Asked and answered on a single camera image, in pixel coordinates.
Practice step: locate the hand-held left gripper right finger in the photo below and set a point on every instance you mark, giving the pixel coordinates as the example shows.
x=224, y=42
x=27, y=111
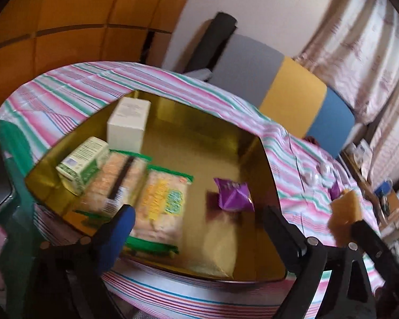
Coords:
x=286, y=239

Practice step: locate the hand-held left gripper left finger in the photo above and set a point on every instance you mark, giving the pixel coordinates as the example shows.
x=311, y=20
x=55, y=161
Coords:
x=118, y=236

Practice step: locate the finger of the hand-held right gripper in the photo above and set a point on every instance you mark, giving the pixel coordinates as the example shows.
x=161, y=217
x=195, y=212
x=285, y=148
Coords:
x=375, y=242

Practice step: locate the yellow green cracker packet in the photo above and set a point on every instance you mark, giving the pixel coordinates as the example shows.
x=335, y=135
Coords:
x=159, y=209

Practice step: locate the dark striped cracker packet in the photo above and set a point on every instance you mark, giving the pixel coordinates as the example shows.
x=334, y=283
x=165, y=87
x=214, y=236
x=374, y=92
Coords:
x=113, y=182

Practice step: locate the white ball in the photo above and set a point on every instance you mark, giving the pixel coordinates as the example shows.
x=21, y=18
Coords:
x=309, y=177

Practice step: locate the purple snack packet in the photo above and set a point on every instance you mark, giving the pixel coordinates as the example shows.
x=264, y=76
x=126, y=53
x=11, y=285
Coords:
x=335, y=189
x=234, y=196

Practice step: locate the green white carton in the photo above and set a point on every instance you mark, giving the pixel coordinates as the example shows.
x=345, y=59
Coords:
x=83, y=166

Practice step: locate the white cardboard box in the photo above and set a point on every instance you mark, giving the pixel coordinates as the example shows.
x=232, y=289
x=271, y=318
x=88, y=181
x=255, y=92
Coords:
x=128, y=123

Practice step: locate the gold tin box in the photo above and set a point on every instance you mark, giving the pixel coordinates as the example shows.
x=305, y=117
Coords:
x=199, y=146

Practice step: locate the wooden side shelf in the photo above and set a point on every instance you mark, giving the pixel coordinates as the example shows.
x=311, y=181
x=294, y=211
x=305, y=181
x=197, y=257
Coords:
x=395, y=202

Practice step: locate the blue white jar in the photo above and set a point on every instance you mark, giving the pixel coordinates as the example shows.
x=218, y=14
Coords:
x=384, y=189

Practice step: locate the white printed box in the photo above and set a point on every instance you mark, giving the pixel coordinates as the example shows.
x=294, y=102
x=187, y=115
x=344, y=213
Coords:
x=362, y=153

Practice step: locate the pale pink curtain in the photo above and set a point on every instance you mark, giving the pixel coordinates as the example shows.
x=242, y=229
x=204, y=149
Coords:
x=395, y=133

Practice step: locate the green plastic stool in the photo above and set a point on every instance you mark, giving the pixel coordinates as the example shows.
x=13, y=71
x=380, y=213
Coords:
x=15, y=146

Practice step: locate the grey yellow blue chair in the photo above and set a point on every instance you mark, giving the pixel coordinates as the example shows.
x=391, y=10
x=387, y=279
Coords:
x=296, y=86

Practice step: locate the striped tablecloth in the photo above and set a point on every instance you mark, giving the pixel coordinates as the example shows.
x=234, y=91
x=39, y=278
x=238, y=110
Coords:
x=86, y=83

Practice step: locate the white chair armrest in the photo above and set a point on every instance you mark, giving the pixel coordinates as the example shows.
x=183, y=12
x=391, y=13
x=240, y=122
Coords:
x=199, y=73

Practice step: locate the printed beige curtain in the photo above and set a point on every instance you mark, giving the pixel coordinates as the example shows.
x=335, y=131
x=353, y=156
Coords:
x=352, y=40

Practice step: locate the black rolled mat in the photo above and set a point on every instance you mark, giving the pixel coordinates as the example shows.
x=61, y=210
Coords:
x=216, y=36

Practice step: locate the wooden wardrobe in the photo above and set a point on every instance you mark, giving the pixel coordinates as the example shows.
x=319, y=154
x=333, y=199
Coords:
x=69, y=6

